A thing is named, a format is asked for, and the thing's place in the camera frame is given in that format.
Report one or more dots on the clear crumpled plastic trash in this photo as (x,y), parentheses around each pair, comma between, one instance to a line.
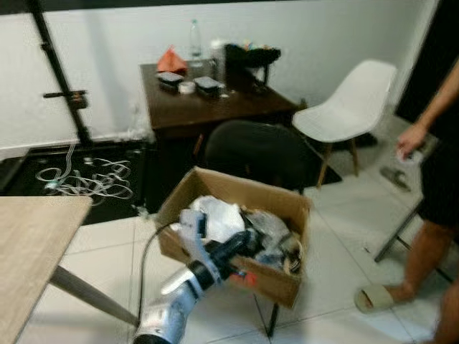
(276,236)

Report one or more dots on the white handheld device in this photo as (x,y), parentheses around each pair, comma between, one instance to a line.
(412,161)

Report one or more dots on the person hand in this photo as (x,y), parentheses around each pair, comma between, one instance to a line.
(414,137)

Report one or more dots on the black desk rack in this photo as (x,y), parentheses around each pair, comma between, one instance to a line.
(251,57)

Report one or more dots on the light wooden table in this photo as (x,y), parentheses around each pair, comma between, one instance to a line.
(32,258)

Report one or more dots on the brown cardboard box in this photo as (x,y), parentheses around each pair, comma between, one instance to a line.
(280,279)

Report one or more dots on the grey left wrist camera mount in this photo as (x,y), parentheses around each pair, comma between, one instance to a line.
(195,240)

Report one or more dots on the white plastic bag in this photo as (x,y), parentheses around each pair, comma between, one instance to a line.
(219,215)

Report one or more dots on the black food container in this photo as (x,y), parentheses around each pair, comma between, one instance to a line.
(208,86)
(170,79)

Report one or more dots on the white shell chair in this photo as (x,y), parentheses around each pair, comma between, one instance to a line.
(351,100)

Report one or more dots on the dark metal stool leg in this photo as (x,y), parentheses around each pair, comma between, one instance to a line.
(398,233)

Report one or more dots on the grey sandal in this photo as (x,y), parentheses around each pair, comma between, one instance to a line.
(396,179)

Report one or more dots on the black shorts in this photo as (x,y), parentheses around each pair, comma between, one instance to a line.
(441,172)

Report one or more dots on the tall clear plastic bottle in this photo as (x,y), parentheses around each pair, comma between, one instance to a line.
(195,44)

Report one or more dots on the person forearm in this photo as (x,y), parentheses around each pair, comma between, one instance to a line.
(441,97)

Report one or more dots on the black floor mat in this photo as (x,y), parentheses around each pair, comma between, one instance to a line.
(21,179)

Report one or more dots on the dark wooden desk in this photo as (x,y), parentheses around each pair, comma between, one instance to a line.
(208,111)

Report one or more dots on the beige rubber slipper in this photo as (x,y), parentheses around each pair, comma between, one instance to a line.
(376,297)

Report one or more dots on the black chair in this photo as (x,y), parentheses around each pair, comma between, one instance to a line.
(258,150)

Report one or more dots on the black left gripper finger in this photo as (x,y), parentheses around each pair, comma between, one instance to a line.
(248,238)
(254,250)

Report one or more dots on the clear tumbler with lid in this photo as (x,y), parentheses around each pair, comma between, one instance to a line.
(218,63)

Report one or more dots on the black metal stand pole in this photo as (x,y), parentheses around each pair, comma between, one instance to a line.
(57,72)

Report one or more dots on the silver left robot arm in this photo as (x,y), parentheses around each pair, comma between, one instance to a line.
(168,308)

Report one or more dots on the white tape roll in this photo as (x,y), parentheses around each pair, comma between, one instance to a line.
(186,87)

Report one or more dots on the orange plastic bag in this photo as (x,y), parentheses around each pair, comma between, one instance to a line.
(172,63)

